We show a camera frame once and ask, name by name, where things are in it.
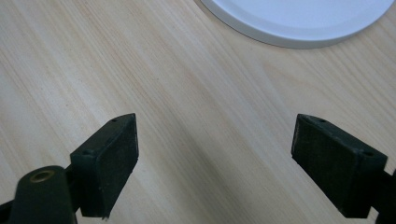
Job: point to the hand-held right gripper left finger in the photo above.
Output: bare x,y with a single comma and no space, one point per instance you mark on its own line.
106,161

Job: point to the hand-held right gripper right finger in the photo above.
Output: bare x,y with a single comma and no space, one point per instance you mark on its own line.
339,168

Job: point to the white round plate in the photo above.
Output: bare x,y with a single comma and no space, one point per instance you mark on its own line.
295,18

